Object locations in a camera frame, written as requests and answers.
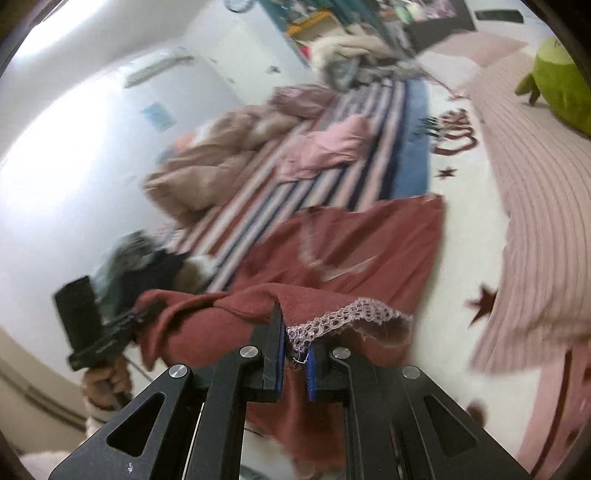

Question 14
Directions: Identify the pink pillow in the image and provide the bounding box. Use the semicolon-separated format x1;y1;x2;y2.
417;32;528;89

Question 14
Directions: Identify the person's left hand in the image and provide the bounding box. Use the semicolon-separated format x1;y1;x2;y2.
80;354;136;412

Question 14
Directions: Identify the pile of clothes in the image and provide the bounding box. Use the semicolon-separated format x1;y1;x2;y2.
308;31;426;89

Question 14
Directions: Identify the blue wall poster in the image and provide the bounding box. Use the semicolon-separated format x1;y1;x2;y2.
140;103;177;134

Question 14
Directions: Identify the dark headboard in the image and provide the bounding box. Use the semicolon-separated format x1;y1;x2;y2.
405;0;477;52

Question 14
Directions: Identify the white star-printed bed sheet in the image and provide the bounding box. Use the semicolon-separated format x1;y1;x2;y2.
402;69;591;479

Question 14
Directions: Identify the green plush toy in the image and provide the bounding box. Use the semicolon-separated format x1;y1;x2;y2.
514;36;591;136

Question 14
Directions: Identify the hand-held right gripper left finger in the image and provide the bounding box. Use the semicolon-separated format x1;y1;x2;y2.
48;305;284;480

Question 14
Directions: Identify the pink ribbed blanket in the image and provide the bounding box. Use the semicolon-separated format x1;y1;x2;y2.
462;40;591;385

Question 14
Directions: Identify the tan comforter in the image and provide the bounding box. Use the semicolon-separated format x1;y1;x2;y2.
142;104;306;228

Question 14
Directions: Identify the red garment with lace trim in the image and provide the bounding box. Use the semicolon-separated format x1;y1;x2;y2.
133;194;447;477

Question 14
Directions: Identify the mauve crumpled cloth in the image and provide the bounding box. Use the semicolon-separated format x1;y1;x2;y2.
270;85;339;121

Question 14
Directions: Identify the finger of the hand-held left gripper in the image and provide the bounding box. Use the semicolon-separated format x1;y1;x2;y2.
132;299;168;334

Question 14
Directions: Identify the white air conditioner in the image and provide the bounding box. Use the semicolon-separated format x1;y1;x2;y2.
124;52;195;89

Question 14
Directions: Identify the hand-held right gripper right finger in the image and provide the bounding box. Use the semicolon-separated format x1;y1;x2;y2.
307;342;532;480

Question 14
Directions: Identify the dark cloth with fur trim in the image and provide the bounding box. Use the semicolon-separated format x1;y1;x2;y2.
139;249;218;296

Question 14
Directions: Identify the yellow shelf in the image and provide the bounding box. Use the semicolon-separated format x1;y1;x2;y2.
285;11;334;38

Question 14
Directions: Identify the pink crumpled cloth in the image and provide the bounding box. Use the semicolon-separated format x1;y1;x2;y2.
276;114;371;184

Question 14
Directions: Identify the striped blanket with blue edge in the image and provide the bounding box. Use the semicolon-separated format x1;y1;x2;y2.
175;78;431;292

